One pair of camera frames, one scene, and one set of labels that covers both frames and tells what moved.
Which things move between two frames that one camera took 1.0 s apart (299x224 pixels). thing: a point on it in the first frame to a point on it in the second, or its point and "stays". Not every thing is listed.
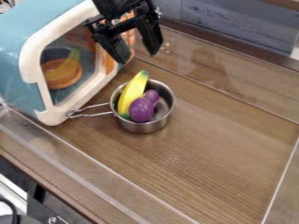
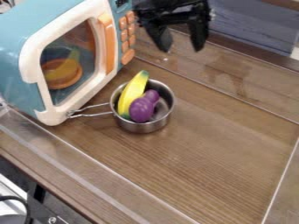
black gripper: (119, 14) to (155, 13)
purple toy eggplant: (141, 108) stays
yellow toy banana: (133, 90) stays
